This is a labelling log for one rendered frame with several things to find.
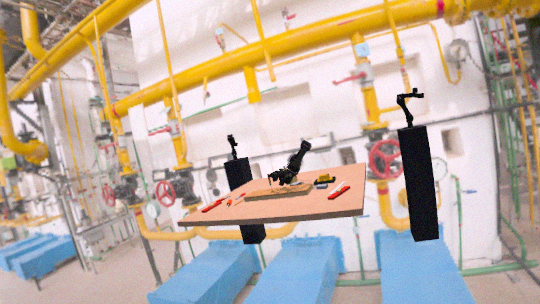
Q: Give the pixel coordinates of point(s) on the tan panel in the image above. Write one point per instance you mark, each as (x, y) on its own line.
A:
(279, 193)

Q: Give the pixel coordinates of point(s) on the red flat bar with yellow center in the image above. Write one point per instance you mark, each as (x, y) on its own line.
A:
(338, 193)
(211, 207)

